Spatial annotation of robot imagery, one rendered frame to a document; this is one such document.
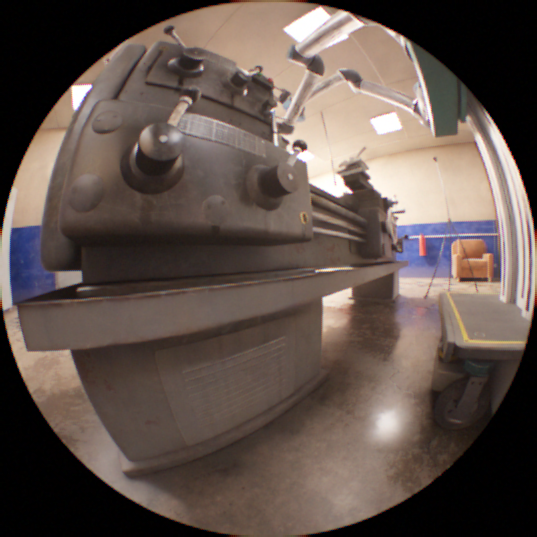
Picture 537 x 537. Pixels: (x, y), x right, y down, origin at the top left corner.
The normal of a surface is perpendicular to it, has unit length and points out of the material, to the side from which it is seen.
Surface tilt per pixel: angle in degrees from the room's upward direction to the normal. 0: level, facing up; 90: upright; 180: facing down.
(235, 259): 90
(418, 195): 90
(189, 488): 0
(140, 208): 90
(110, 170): 90
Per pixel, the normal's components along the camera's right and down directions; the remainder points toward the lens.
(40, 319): 0.67, 0.00
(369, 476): -0.04, -1.00
